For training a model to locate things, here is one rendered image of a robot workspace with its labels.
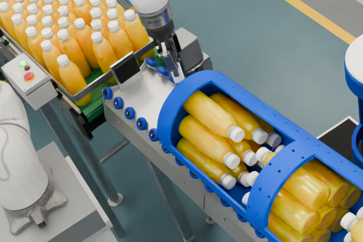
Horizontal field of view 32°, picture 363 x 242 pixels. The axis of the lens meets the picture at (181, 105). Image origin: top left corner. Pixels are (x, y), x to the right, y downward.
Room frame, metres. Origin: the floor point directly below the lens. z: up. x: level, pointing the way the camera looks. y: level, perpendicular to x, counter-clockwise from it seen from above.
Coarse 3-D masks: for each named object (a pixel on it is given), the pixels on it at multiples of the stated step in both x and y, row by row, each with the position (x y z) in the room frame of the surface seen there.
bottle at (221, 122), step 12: (192, 96) 1.30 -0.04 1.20; (204, 96) 1.29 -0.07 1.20; (192, 108) 1.27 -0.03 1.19; (204, 108) 1.24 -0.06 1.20; (216, 108) 1.22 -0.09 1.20; (204, 120) 1.21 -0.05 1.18; (216, 120) 1.18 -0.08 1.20; (228, 120) 1.17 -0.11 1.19; (216, 132) 1.17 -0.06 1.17; (228, 132) 1.15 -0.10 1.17
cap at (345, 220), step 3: (348, 213) 0.78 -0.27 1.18; (351, 213) 0.78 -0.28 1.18; (345, 216) 0.77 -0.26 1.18; (348, 216) 0.77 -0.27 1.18; (351, 216) 0.77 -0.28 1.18; (354, 216) 0.77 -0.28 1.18; (342, 219) 0.77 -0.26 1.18; (345, 219) 0.77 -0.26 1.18; (348, 219) 0.76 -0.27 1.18; (342, 222) 0.77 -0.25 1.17; (345, 222) 0.76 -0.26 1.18; (348, 222) 0.76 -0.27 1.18; (342, 225) 0.76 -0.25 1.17; (345, 225) 0.76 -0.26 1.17; (345, 228) 0.76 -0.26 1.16
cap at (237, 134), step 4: (236, 128) 1.14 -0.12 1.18; (232, 132) 1.14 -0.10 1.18; (236, 132) 1.13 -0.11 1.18; (240, 132) 1.13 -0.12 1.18; (244, 132) 1.13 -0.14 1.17; (232, 136) 1.13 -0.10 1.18; (236, 136) 1.12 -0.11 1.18; (240, 136) 1.13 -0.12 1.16; (236, 140) 1.12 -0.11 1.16; (240, 140) 1.13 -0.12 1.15
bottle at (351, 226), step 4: (352, 220) 0.76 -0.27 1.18; (356, 220) 0.76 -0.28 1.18; (360, 220) 0.75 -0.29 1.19; (348, 224) 0.75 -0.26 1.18; (352, 224) 0.75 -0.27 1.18; (356, 224) 0.74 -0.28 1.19; (360, 224) 0.73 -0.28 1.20; (348, 228) 0.75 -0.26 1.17; (352, 228) 0.74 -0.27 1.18; (356, 228) 0.73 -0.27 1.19; (360, 228) 0.72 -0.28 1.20; (352, 232) 0.73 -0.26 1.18; (356, 232) 0.72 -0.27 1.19; (360, 232) 0.72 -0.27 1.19; (352, 236) 0.73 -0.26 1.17; (356, 236) 0.72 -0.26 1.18; (360, 236) 0.71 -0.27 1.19; (356, 240) 0.71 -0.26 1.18; (360, 240) 0.70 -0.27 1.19
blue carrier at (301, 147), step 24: (216, 72) 1.37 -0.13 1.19; (168, 96) 1.32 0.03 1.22; (240, 96) 1.22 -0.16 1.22; (168, 120) 1.26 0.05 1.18; (288, 120) 1.10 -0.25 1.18; (168, 144) 1.24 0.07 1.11; (264, 144) 1.21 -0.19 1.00; (288, 144) 0.99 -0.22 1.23; (312, 144) 0.98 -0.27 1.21; (192, 168) 1.14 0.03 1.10; (264, 168) 0.95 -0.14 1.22; (288, 168) 0.92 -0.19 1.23; (336, 168) 0.88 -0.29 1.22; (216, 192) 1.05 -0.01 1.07; (240, 192) 1.09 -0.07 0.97; (264, 192) 0.91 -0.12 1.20; (264, 216) 0.87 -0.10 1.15; (336, 240) 0.85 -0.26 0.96
